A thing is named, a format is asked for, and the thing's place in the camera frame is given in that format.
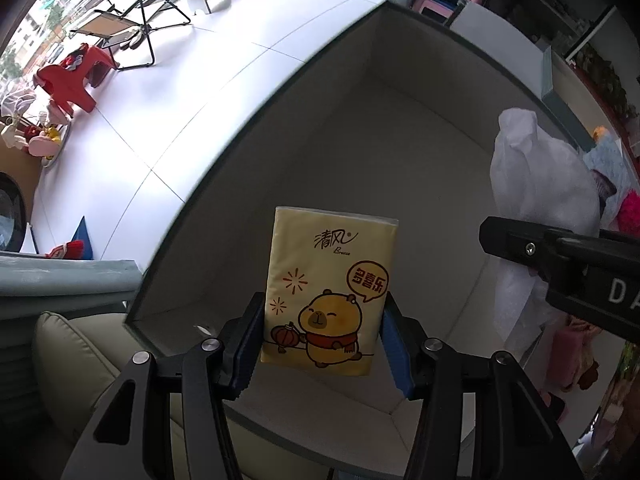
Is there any blue cloth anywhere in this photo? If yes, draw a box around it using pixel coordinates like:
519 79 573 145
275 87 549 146
71 215 96 261

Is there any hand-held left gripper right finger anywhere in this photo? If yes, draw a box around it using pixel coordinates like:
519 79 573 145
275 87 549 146
380 292 586 480

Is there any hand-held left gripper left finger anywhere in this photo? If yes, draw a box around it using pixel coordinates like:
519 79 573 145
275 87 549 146
60 290 266 480

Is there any beige sofa cushion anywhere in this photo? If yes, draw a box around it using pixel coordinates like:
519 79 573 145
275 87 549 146
32 310 351 480

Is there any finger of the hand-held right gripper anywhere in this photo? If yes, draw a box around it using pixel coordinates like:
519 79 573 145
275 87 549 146
478 216 566 286

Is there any red plastic stool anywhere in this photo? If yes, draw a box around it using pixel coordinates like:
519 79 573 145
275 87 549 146
34 44 122 115

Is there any brown cardboard sheet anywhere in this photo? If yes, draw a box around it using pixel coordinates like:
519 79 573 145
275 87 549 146
0 145 45 201

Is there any pink plush item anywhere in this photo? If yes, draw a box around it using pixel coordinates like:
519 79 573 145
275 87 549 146
546 317 603 393

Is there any grey-rimmed tray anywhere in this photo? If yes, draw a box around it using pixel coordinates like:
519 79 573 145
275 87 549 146
541 44 593 153

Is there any hot pink fluffy ball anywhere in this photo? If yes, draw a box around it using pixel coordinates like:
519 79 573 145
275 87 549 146
615 190 640 236

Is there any black folding chair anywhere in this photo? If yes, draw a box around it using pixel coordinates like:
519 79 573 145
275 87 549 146
69 0 193 72

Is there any yellow tissue packet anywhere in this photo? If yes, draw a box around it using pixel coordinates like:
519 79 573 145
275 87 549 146
260 205 401 378

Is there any grey storage box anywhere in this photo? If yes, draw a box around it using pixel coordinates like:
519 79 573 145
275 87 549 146
124 0 591 453

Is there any light blue blanket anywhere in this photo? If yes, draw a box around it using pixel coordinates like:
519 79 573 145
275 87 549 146
582 137 632 211

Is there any pile of plush toys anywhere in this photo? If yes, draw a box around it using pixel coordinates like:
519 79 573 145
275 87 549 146
0 85 69 167

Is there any white cloth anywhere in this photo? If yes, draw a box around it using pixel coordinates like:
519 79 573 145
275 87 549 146
489 107 603 356

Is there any red tasselled toy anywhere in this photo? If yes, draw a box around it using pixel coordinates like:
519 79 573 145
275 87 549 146
45 240 86 261

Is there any grey-blue upholstered ledge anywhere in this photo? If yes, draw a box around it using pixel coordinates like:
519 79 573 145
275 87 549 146
0 254 139 313

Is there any purple striped knitted sock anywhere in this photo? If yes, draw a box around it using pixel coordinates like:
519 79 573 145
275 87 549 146
590 167 620 203

